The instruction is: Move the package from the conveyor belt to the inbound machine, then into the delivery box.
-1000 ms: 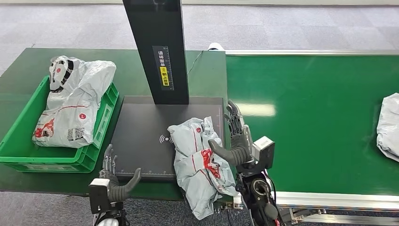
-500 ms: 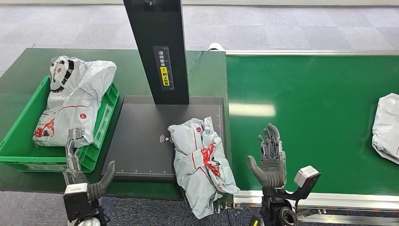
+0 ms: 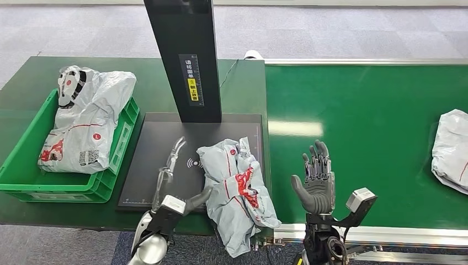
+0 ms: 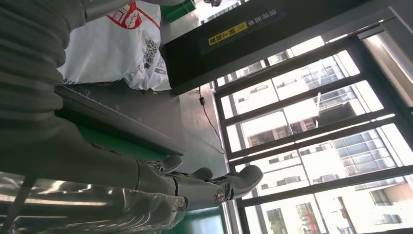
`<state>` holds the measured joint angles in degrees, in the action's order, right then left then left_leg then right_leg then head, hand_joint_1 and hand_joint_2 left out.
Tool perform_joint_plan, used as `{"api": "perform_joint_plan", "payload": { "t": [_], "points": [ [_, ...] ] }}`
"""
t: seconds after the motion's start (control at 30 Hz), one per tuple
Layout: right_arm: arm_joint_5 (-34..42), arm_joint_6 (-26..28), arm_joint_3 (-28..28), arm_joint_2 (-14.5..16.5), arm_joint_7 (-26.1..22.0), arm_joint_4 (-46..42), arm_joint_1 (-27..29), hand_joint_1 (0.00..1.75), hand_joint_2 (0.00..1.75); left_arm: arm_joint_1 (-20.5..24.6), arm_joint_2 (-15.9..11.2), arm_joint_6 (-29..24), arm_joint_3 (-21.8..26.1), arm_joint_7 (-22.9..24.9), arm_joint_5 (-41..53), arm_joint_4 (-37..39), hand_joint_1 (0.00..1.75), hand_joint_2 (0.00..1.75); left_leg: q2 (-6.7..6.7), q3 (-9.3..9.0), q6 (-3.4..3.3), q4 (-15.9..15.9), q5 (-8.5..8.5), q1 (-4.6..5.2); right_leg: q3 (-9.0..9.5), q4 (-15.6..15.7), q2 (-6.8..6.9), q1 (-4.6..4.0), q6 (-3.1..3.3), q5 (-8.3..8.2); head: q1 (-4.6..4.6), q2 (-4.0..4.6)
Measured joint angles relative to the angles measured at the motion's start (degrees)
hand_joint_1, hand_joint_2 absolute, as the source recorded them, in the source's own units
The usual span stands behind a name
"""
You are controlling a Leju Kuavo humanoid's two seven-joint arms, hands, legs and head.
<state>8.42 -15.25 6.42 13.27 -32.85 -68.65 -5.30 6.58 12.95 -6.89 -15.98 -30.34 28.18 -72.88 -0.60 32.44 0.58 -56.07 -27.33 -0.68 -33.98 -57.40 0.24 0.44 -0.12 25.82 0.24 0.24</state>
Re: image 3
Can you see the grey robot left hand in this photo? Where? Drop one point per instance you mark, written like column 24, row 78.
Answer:
column 170, row 172

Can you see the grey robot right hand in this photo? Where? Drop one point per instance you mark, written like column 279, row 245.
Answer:
column 318, row 190

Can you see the grey poly mailer package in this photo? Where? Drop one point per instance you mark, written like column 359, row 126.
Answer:
column 234, row 190
column 451, row 150

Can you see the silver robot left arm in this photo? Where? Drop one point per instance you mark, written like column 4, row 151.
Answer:
column 150, row 245

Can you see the green conveyor belt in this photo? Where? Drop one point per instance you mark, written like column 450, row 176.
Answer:
column 380, row 128

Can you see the white conveyor roller end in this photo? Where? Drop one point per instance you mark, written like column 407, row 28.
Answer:
column 253, row 55

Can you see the dark green table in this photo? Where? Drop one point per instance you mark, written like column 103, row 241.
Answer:
column 153, row 87

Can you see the black yellow column label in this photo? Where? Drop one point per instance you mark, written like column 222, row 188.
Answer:
column 192, row 80

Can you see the grey poly mailer with QR code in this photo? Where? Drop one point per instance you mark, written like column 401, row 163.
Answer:
column 86, row 122

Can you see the black scanner column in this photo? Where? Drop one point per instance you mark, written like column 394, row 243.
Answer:
column 184, row 55

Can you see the green plastic crate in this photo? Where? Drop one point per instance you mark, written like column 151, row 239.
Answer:
column 23, row 179

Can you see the black scanner base plate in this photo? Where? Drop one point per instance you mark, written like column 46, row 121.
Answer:
column 146, row 161

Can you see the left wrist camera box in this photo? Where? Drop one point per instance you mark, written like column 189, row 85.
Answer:
column 166, row 215

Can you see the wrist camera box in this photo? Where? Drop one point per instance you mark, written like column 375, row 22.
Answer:
column 166, row 215
column 360, row 204

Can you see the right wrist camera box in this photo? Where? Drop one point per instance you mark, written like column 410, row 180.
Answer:
column 360, row 204

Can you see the aluminium conveyor side rail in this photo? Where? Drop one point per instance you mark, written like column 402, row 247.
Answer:
column 402, row 236
column 365, row 61

